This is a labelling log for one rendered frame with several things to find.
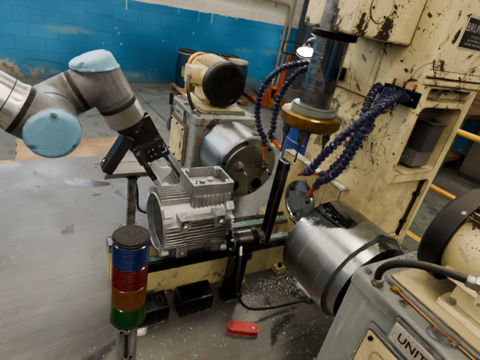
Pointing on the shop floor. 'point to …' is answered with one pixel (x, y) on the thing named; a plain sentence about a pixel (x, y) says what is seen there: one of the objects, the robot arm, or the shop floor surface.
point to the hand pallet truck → (271, 86)
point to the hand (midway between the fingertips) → (156, 184)
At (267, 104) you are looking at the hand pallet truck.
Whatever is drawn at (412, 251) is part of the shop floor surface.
